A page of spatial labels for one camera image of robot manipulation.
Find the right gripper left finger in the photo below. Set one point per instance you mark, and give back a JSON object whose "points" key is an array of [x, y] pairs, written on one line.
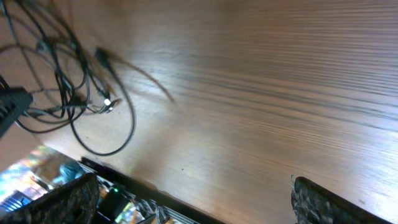
{"points": [[74, 203]]}

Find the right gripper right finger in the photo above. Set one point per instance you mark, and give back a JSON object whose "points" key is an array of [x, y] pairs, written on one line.
{"points": [[313, 204]]}

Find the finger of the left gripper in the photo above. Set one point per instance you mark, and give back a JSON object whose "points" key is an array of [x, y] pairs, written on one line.
{"points": [[14, 101]]}

